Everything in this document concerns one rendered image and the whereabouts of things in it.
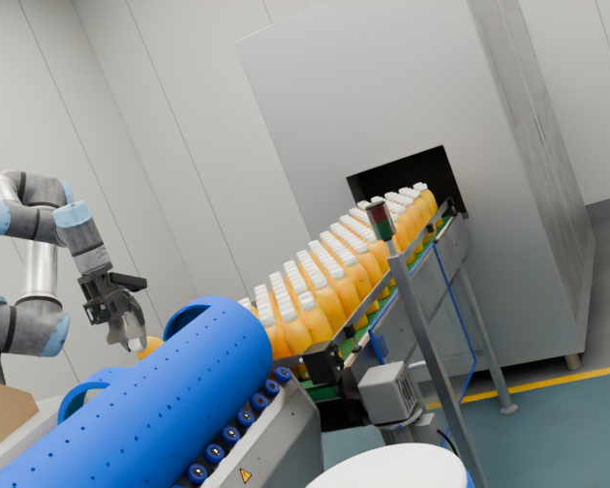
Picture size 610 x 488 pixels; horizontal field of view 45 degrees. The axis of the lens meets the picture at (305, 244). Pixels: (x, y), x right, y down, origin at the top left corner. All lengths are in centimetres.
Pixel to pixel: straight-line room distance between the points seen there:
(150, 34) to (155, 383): 533
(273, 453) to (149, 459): 44
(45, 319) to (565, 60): 458
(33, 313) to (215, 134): 471
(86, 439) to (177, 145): 541
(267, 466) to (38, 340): 63
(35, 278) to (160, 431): 67
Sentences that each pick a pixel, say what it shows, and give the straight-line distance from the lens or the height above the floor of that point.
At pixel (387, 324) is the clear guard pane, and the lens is 220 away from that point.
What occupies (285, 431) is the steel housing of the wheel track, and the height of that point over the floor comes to 87.
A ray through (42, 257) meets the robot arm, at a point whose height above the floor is 147.
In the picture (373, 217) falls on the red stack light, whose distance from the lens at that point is 209.
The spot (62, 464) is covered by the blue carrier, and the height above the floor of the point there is 118.
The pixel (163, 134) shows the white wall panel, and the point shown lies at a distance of 672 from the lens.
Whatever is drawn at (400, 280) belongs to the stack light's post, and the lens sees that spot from 214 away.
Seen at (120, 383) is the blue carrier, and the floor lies 121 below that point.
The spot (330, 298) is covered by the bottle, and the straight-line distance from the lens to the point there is 220.
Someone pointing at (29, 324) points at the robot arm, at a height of 134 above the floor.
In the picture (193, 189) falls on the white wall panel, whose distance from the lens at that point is 669.
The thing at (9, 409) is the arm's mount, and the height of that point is 120.
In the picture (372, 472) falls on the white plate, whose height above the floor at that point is 104.
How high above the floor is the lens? 157
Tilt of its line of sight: 10 degrees down
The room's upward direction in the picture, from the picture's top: 22 degrees counter-clockwise
